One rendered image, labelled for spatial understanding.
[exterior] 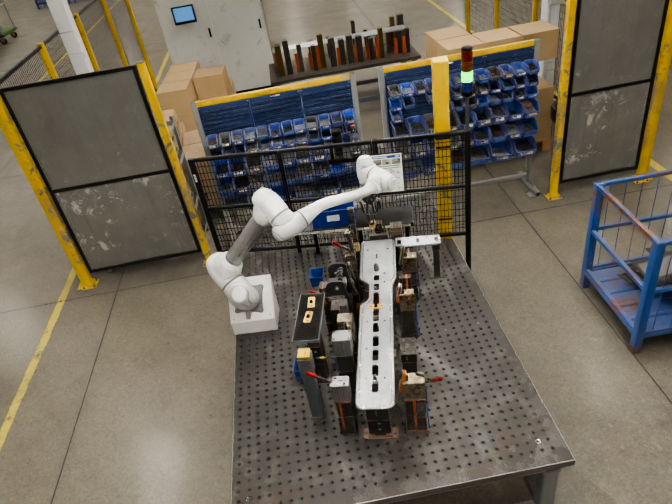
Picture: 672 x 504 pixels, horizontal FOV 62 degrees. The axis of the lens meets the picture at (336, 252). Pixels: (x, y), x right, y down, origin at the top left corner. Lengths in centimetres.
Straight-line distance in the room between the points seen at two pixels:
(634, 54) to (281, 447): 447
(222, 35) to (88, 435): 684
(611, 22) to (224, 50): 612
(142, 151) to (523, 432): 375
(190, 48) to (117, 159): 482
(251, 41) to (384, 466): 788
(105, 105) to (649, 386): 453
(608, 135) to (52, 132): 500
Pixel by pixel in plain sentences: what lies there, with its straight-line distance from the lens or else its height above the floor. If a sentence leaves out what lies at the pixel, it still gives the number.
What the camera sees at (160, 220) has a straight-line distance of 550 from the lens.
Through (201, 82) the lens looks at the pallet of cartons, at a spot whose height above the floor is 98.
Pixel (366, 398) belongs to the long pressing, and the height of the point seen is 100.
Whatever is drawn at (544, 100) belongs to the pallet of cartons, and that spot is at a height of 61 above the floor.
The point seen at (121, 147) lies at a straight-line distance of 519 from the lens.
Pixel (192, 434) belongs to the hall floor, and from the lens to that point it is 420.
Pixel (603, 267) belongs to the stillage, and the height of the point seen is 17.
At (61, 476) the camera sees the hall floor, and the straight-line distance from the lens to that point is 443.
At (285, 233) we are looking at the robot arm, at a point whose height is 150.
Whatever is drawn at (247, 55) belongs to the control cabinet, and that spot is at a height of 65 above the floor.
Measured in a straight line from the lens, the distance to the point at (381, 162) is 382.
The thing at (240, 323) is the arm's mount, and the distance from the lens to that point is 362.
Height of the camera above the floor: 310
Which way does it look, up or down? 35 degrees down
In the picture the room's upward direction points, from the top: 10 degrees counter-clockwise
